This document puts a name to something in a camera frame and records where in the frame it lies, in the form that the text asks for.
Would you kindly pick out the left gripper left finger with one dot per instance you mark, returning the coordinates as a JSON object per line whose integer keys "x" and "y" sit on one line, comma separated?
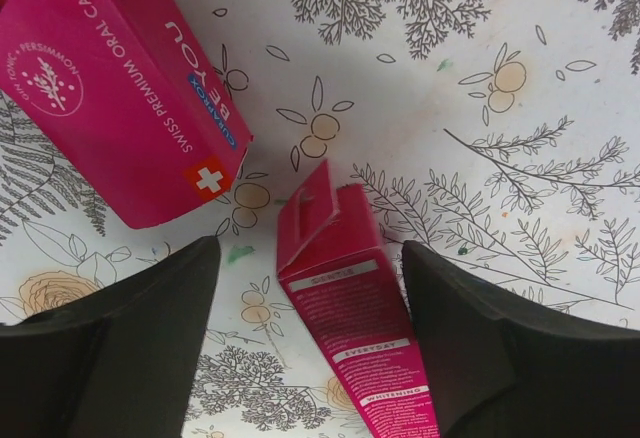
{"x": 117, "y": 363}

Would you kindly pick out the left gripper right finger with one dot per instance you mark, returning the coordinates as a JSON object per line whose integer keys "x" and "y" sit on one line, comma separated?
{"x": 499, "y": 365}

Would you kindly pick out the magenta toothpaste box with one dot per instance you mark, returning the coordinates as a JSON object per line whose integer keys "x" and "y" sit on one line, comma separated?
{"x": 125, "y": 91}
{"x": 332, "y": 264}

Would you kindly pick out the floral patterned table mat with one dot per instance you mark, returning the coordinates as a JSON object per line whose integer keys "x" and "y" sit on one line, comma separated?
{"x": 501, "y": 134}

